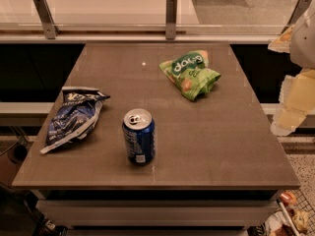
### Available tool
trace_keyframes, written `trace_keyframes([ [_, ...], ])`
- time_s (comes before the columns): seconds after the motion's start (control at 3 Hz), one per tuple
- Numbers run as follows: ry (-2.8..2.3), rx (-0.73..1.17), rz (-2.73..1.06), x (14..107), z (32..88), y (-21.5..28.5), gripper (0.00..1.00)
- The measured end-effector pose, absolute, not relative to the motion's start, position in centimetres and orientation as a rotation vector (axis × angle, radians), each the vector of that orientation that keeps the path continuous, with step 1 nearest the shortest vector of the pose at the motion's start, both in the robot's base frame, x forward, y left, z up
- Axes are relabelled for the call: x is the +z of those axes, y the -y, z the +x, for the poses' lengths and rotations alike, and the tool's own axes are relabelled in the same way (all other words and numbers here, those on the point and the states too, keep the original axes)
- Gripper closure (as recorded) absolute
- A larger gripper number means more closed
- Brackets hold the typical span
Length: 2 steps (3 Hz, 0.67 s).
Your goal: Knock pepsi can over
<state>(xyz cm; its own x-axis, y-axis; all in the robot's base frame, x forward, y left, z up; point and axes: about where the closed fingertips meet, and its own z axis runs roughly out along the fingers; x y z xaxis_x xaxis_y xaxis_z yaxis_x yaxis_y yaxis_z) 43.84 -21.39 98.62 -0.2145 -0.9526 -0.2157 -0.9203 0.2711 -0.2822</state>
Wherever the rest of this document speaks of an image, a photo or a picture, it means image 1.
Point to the blue crumpled chip bag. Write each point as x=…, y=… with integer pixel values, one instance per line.
x=76, y=117

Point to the blue pepsi can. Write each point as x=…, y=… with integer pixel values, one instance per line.
x=139, y=133

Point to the green chip bag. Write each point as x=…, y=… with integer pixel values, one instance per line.
x=191, y=73

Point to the right metal railing bracket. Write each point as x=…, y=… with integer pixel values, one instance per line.
x=300, y=7

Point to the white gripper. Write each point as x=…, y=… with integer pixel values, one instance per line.
x=303, y=43

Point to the grey table drawer front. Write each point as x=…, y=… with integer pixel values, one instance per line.
x=157, y=213

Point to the left metal railing bracket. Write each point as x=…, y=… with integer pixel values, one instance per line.
x=50, y=30

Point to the middle metal railing bracket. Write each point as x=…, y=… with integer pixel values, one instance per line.
x=170, y=19

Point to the metal railing bracket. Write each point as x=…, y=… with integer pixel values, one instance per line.
x=300, y=7
x=50, y=30
x=170, y=19

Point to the wire basket with snacks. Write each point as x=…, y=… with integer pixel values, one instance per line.
x=294, y=217

